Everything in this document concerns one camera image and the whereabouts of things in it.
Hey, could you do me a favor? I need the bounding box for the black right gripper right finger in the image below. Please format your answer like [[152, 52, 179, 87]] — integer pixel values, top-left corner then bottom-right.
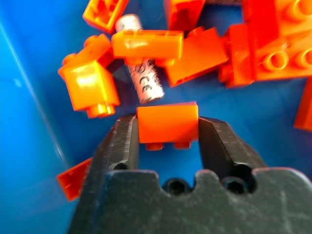
[[197, 116, 266, 172]]

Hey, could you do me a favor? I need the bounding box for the large orange studded brick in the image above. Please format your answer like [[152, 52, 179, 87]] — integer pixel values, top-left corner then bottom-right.
[[242, 0, 312, 43], [254, 31, 312, 81]]

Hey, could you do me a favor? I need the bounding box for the blue plastic bin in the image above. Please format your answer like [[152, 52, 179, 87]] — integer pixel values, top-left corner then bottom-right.
[[0, 0, 312, 234]]

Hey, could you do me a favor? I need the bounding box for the small orange toy brick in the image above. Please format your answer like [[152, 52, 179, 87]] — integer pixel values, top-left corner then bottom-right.
[[136, 101, 199, 151]]

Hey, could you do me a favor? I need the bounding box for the silver cylindrical battery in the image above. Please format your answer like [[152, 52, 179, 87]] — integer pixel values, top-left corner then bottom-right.
[[115, 14, 165, 105]]

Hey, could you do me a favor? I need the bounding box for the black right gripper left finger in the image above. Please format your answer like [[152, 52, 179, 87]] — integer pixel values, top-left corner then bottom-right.
[[67, 114, 140, 234]]

